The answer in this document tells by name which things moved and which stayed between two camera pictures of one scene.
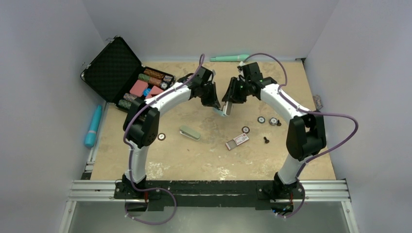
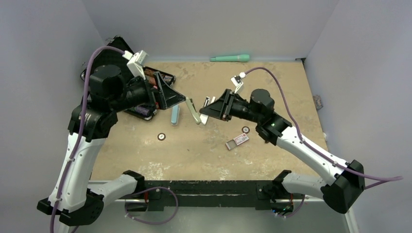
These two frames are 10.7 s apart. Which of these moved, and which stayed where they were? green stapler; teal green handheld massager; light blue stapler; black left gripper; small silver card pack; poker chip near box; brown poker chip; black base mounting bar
Moved: black left gripper; light blue stapler; green stapler
Stayed: poker chip near box; black base mounting bar; small silver card pack; brown poker chip; teal green handheld massager
